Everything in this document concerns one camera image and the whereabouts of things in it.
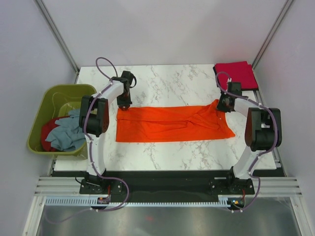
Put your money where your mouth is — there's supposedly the orange t shirt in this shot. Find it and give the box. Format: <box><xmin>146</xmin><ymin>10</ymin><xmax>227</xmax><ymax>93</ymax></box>
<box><xmin>116</xmin><ymin>100</ymin><xmax>235</xmax><ymax>143</ymax></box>

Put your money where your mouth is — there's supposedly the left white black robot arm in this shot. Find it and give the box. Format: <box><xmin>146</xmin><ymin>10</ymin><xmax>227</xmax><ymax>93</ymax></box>
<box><xmin>79</xmin><ymin>71</ymin><xmax>137</xmax><ymax>194</ymax></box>

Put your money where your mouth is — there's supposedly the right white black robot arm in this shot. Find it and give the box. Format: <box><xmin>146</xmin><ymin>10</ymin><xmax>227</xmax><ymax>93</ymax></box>
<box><xmin>212</xmin><ymin>79</ymin><xmax>282</xmax><ymax>195</ymax></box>

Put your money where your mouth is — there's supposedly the folded red t shirt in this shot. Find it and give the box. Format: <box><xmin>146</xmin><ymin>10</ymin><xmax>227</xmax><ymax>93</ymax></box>
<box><xmin>213</xmin><ymin>61</ymin><xmax>258</xmax><ymax>91</ymax></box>

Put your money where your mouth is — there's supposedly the light blue t shirt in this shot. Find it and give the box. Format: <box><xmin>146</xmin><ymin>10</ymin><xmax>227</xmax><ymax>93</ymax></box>
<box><xmin>46</xmin><ymin>109</ymin><xmax>85</xmax><ymax>152</ymax></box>

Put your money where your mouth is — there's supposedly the olive green plastic bin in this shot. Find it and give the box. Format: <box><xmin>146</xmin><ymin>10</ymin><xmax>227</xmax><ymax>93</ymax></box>
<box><xmin>27</xmin><ymin>84</ymin><xmax>96</xmax><ymax>156</ymax></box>

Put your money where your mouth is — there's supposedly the dark red t shirt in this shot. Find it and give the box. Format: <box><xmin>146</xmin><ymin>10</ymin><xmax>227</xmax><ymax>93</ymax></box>
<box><xmin>40</xmin><ymin>116</ymin><xmax>68</xmax><ymax>152</ymax></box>

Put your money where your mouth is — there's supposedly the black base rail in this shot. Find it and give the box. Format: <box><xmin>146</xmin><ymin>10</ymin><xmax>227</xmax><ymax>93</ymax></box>
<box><xmin>78</xmin><ymin>169</ymin><xmax>254</xmax><ymax>204</ymax></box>

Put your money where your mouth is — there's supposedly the left aluminium frame post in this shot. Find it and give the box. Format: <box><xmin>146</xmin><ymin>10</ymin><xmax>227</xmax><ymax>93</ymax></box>
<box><xmin>34</xmin><ymin>0</ymin><xmax>80</xmax><ymax>75</ymax></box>

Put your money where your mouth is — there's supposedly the aluminium frame post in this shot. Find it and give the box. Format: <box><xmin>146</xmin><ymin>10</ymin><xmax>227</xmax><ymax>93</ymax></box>
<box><xmin>34</xmin><ymin>0</ymin><xmax>80</xmax><ymax>75</ymax></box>
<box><xmin>252</xmin><ymin>0</ymin><xmax>295</xmax><ymax>70</ymax></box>

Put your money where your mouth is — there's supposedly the right aluminium frame post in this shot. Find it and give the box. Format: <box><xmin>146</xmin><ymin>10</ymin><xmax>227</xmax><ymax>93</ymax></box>
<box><xmin>252</xmin><ymin>0</ymin><xmax>295</xmax><ymax>70</ymax></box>

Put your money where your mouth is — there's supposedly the white slotted cable duct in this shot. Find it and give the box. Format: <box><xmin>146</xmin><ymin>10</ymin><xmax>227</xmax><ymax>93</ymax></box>
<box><xmin>45</xmin><ymin>196</ymin><xmax>230</xmax><ymax>207</ymax></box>

